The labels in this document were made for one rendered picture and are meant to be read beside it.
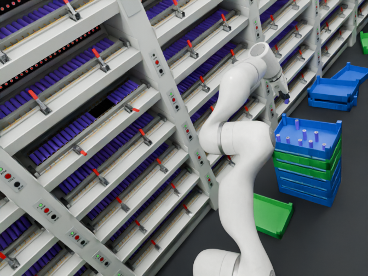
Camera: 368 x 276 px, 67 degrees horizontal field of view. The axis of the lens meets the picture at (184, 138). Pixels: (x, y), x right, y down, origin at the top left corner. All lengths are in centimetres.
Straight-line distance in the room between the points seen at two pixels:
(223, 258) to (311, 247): 91
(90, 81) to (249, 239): 77
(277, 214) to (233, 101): 111
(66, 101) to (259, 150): 68
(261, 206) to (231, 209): 105
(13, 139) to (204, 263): 71
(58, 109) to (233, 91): 60
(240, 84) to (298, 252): 110
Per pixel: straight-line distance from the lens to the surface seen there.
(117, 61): 117
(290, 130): 167
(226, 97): 81
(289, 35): 224
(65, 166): 115
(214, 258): 86
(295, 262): 167
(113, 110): 121
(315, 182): 168
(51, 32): 107
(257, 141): 78
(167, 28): 129
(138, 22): 119
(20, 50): 105
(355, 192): 190
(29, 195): 114
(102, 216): 140
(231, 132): 80
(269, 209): 183
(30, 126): 106
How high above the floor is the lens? 152
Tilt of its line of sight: 37 degrees down
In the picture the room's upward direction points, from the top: 25 degrees counter-clockwise
